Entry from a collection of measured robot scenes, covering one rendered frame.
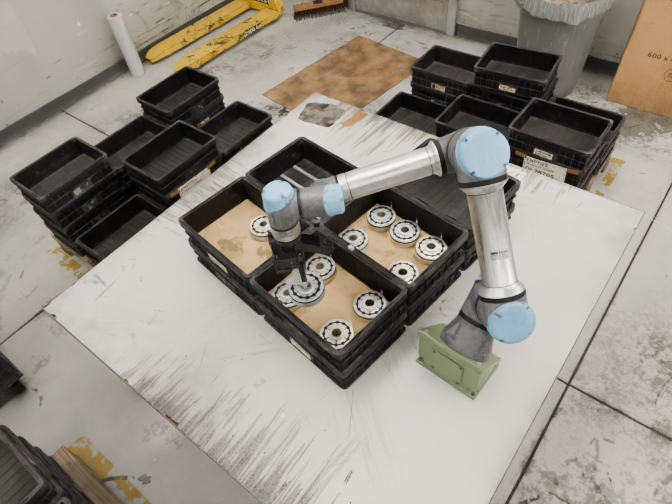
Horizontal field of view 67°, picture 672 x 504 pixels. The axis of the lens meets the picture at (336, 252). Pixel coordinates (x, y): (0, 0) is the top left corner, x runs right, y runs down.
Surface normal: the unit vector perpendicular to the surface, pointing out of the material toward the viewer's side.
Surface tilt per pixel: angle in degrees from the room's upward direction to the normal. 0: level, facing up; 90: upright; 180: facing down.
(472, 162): 47
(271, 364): 0
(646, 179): 0
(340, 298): 0
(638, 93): 73
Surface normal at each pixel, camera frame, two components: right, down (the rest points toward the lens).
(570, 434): -0.09, -0.64
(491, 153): -0.03, 0.11
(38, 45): 0.79, 0.42
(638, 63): -0.60, 0.47
